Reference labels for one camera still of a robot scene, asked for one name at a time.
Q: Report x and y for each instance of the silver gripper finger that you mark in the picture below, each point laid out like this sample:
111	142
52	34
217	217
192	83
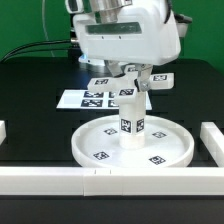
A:
142	81
114	68

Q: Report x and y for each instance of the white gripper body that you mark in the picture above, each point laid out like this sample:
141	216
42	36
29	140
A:
133	32

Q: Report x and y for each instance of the white cross-shaped table base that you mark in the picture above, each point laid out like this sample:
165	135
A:
125	85

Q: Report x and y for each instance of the white round table top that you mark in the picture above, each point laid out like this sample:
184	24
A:
103	142

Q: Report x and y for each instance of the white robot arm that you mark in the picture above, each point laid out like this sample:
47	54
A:
143	32

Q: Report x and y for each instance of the white marker plate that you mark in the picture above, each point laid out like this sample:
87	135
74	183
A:
83	99

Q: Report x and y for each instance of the white right fence bar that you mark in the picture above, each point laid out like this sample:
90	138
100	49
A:
213	139

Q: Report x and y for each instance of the white fence bar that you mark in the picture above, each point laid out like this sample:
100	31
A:
2	131
73	181
213	139

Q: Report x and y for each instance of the white front fence bar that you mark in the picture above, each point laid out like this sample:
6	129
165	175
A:
73	181

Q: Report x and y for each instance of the white left fence bar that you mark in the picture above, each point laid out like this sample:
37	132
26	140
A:
2	131

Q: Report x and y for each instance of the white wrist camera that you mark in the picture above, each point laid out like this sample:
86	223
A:
182	22

